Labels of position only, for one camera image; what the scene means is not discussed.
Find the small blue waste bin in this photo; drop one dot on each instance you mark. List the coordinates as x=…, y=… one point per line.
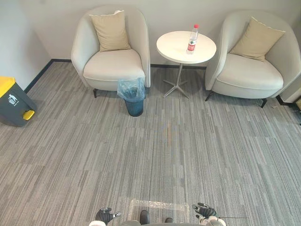
x=134, y=107

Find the large grey yellow trash can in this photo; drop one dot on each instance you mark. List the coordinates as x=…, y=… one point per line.
x=14, y=103

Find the translucent blue bin bag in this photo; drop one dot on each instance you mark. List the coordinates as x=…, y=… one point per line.
x=130, y=88

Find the beige cushion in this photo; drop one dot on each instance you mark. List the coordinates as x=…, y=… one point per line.
x=110, y=31
x=256, y=40

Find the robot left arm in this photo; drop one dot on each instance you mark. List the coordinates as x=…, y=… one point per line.
x=97, y=223

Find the robot dark foot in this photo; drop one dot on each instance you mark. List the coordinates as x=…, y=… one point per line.
x=144, y=216
x=168, y=220

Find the round white tea table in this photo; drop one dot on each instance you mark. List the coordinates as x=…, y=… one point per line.
x=185, y=47

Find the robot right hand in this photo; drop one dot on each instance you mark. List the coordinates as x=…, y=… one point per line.
x=205, y=210

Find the cream armchair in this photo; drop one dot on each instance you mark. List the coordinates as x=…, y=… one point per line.
x=254, y=56
x=110, y=49

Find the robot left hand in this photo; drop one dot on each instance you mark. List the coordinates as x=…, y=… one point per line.
x=105, y=214

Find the robot silver body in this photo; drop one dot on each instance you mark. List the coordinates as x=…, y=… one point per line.
x=139, y=223

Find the plastic water bottle red label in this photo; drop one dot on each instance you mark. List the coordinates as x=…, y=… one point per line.
x=192, y=41

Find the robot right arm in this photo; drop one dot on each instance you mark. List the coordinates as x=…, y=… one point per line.
x=211, y=220

